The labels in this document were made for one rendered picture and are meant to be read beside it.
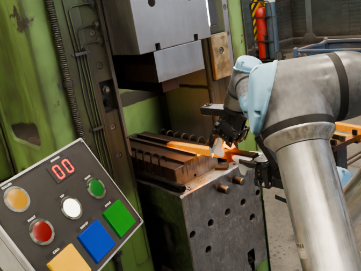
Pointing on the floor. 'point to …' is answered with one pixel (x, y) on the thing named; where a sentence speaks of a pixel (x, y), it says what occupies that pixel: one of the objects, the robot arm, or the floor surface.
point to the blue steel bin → (329, 47)
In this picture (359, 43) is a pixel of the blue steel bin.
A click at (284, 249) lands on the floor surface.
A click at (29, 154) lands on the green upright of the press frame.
